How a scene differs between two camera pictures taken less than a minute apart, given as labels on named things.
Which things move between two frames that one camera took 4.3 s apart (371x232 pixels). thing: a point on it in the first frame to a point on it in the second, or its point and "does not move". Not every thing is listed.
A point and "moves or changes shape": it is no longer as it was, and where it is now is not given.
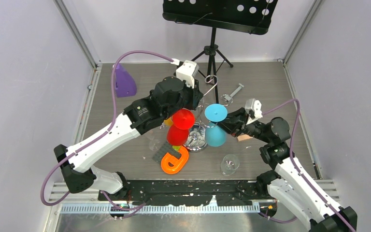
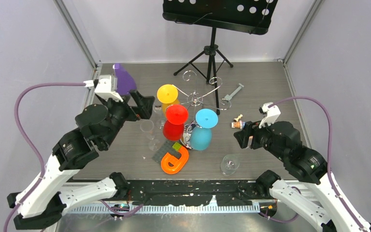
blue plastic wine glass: (215, 135) to (200, 136)
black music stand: (251, 16) does not move
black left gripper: (195, 94) to (144, 109)
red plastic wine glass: (178, 133) does not move
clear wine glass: (229, 164) does not move
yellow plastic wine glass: (168, 122) moves or changes shape
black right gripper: (235, 123) to (251, 128)
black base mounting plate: (184, 193) does not move
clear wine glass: (154, 144) does not move
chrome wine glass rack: (196, 141) to (194, 100)
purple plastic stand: (125, 83) does not move
